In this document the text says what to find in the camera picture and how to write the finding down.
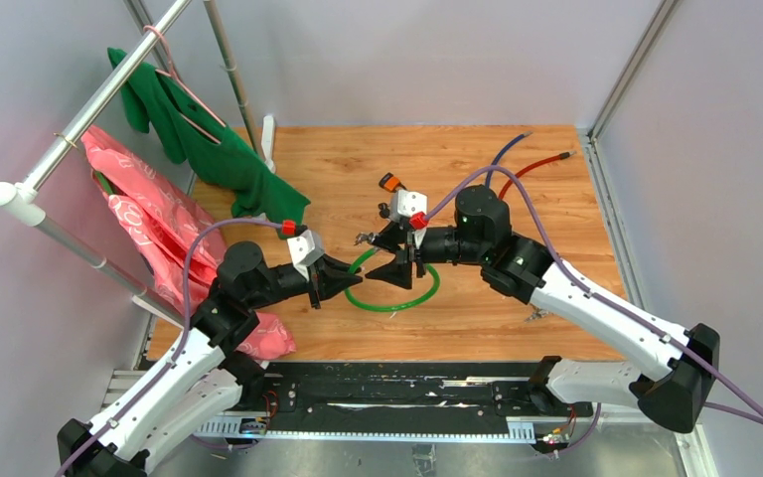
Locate green cable lock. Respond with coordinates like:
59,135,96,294
345,233,441,316

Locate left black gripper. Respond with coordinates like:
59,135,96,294
247,253,364,308

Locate purple cable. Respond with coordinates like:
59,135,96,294
408,164,763,445
52,218,298,477

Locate orange black padlock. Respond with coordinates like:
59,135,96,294
379,172,404,193

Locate black padlock keys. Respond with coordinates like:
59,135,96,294
378,203,396,221

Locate blue cable lock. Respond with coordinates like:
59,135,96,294
484,130,534,188

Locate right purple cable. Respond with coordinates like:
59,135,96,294
408,164,763,445

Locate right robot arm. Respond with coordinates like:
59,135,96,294
357,185,720,433

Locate white metal clothes rack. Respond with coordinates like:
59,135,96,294
0,0,279,327

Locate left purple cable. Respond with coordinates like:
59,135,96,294
52,218,298,477

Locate green cloth garment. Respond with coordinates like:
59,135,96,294
120,63,310,224

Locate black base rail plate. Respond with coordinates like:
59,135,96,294
194,362,595,443

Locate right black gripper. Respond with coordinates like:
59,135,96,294
366,221,489,289

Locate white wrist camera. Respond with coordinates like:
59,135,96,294
388,189,428,222
286,230,325,269

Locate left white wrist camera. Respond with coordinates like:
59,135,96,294
286,230,325,269

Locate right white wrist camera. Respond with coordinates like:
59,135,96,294
388,189,428,222

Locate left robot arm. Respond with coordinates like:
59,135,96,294
57,232,362,476

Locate red cable lock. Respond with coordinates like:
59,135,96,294
498,151,576,199

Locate pink patterned garment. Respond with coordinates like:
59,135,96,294
80,124,298,362

